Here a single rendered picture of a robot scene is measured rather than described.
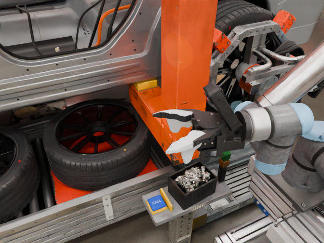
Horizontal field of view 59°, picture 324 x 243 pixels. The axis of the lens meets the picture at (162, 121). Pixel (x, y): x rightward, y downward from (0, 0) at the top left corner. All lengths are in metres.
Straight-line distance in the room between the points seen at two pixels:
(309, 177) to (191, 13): 0.70
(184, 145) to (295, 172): 0.62
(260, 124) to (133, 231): 1.39
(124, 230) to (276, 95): 1.37
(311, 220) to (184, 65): 0.72
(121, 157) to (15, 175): 0.55
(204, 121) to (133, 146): 1.06
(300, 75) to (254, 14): 0.86
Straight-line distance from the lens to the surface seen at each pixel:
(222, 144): 0.63
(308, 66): 0.82
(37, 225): 1.64
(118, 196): 1.64
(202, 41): 1.17
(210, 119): 0.62
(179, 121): 0.67
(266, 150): 0.74
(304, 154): 1.05
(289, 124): 0.68
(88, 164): 1.60
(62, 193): 1.81
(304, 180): 1.11
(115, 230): 1.92
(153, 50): 1.70
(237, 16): 1.57
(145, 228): 1.91
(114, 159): 1.59
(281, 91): 0.82
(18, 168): 1.70
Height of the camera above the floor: 1.62
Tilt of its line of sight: 38 degrees down
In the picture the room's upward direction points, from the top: straight up
